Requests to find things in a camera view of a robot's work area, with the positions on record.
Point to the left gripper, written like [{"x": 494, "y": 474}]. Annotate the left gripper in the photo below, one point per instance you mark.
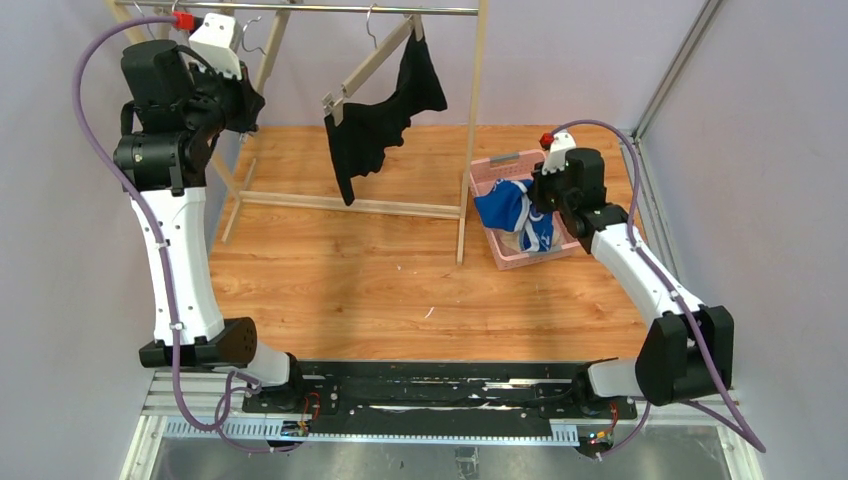
[{"x": 240, "y": 100}]

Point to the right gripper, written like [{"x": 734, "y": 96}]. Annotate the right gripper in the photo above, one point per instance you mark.
[{"x": 544, "y": 192}]

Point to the beige clip hanger blue underwear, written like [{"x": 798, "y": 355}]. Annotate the beige clip hanger blue underwear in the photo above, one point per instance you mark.
[{"x": 271, "y": 48}]

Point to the beige clip hanger black underwear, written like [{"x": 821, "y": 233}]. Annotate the beige clip hanger black underwear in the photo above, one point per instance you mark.
[{"x": 333, "y": 104}]

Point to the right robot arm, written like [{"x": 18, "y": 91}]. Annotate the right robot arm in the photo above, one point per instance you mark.
[{"x": 688, "y": 349}]

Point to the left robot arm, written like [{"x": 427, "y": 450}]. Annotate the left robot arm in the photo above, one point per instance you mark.
[{"x": 180, "y": 105}]

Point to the empty beige clip hanger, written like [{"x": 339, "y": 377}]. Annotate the empty beige clip hanger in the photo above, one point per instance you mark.
[{"x": 145, "y": 12}]

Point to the pink plastic basket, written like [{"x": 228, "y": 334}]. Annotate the pink plastic basket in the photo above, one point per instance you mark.
[{"x": 515, "y": 166}]

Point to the wooden clothes rack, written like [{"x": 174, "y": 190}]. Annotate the wooden clothes rack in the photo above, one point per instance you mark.
[{"x": 242, "y": 193}]

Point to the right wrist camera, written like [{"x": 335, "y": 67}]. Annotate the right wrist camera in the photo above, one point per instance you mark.
[{"x": 556, "y": 145}]

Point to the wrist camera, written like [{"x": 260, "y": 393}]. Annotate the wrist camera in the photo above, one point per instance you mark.
[
  {"x": 556, "y": 145},
  {"x": 216, "y": 38}
]

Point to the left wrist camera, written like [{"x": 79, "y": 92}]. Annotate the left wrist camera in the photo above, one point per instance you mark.
[{"x": 216, "y": 38}]

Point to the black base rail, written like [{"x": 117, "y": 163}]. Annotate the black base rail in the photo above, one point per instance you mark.
[{"x": 527, "y": 404}]

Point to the aluminium frame post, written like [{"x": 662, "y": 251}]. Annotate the aluminium frame post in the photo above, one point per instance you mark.
[{"x": 685, "y": 51}]

